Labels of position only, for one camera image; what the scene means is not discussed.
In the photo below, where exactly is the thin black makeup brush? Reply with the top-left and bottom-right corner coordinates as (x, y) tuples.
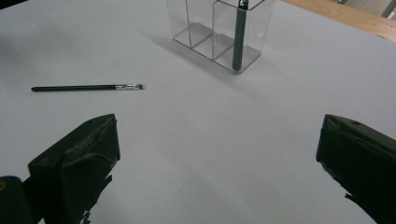
(30, 82), (145, 92)

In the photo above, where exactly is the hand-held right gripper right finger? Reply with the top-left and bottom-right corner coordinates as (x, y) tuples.
(316, 114), (396, 224)

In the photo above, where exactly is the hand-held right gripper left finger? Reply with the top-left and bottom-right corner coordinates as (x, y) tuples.
(27, 113), (121, 224)

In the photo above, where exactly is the clear acrylic organizer box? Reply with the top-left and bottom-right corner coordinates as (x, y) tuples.
(165, 0), (276, 76)

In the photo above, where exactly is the wooden board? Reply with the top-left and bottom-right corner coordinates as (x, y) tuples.
(280, 0), (396, 44)

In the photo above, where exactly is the large black makeup brush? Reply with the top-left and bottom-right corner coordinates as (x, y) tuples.
(232, 0), (249, 72)

